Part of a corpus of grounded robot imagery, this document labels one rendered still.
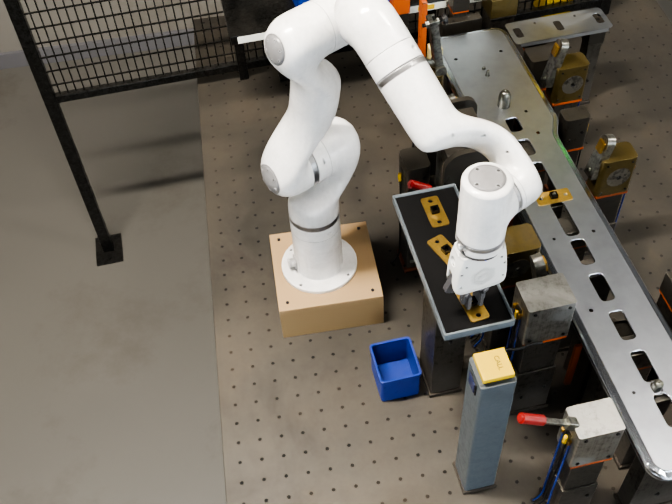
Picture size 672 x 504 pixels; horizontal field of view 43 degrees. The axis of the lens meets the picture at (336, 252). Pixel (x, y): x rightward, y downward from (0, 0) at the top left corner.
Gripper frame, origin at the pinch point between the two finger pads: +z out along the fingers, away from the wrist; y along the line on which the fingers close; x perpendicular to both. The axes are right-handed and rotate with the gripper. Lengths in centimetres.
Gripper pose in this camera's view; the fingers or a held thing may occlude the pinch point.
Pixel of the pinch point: (472, 295)
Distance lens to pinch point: 163.1
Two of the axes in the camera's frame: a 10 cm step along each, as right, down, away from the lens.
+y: 9.4, -2.8, 1.8
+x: -3.3, -7.2, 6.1
